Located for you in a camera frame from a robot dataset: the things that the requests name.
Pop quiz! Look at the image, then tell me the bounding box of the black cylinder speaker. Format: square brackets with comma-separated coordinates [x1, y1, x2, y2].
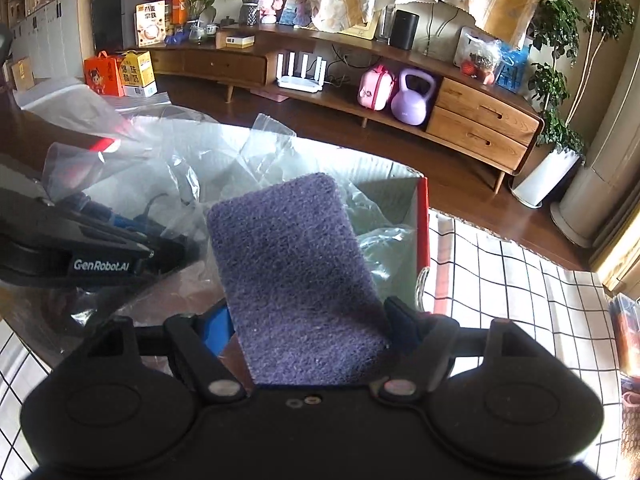
[388, 8, 420, 51]

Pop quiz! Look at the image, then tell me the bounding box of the purple scouring pad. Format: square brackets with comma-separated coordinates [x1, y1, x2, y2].
[206, 172, 394, 387]

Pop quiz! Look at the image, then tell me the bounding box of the orange carton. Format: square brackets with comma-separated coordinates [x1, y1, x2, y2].
[83, 50, 126, 97]

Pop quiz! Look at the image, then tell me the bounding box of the clear glass vase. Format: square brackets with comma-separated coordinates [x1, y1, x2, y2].
[374, 6, 394, 44]

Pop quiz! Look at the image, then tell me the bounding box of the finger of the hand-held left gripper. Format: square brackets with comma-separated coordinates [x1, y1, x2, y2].
[60, 191, 168, 242]
[132, 236, 202, 273]

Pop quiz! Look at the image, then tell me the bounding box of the plastic bag with red items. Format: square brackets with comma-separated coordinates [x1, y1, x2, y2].
[457, 26, 504, 84]

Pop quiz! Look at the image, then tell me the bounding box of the small yellow white box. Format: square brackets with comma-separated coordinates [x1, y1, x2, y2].
[215, 28, 256, 50]

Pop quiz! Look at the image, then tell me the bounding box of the yellow white cereal box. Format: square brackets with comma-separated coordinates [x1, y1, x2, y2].
[134, 0, 169, 49]

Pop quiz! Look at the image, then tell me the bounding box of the white drawer cabinet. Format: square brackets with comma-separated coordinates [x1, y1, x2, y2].
[0, 0, 94, 92]

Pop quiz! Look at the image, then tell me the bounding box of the stack of colourful packets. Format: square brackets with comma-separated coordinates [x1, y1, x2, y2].
[607, 292, 640, 377]

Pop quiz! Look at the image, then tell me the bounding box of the clear plastic bag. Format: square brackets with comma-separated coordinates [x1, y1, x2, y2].
[0, 77, 427, 376]

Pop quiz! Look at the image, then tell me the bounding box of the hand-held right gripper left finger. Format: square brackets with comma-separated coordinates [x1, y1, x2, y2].
[99, 305, 252, 404]

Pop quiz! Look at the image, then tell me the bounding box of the white router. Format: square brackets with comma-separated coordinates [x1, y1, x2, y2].
[276, 51, 329, 95]

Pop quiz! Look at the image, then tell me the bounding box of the brown cardboard box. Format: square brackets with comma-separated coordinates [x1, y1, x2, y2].
[10, 57, 36, 92]

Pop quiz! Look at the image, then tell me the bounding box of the yellow curtain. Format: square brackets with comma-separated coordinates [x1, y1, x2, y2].
[589, 195, 640, 292]

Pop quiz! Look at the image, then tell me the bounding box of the wooden media cabinet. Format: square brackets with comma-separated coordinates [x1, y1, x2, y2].
[145, 21, 546, 194]

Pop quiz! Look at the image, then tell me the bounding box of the beige standing air conditioner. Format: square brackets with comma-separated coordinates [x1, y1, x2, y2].
[549, 72, 640, 249]

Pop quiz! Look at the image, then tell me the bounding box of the blue picture book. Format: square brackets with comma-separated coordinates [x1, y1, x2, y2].
[279, 0, 314, 27]

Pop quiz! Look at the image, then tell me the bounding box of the purple kettlebell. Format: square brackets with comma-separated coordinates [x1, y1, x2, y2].
[390, 67, 437, 126]

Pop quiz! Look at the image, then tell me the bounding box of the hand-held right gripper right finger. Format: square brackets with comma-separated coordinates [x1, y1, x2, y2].
[379, 297, 529, 404]

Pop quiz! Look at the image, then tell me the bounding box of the red storage box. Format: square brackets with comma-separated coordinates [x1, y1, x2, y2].
[82, 132, 432, 313]

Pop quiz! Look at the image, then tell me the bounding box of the small potted plant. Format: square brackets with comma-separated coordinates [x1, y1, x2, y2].
[184, 0, 217, 44]

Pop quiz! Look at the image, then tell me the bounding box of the white tall planter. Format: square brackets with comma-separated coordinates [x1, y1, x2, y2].
[510, 142, 581, 209]

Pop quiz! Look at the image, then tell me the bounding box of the yellow white carton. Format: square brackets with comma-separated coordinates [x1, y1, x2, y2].
[118, 49, 159, 99]

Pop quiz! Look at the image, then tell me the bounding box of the tall green houseplant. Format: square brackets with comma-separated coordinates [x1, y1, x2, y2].
[526, 0, 637, 157]

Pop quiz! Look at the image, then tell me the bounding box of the white checked tablecloth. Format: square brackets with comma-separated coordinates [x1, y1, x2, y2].
[0, 207, 640, 480]

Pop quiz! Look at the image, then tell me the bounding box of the pink small case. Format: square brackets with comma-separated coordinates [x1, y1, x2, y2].
[356, 63, 397, 111]

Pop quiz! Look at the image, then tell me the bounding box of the blue plastic bag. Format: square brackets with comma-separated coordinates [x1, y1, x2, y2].
[497, 44, 532, 94]

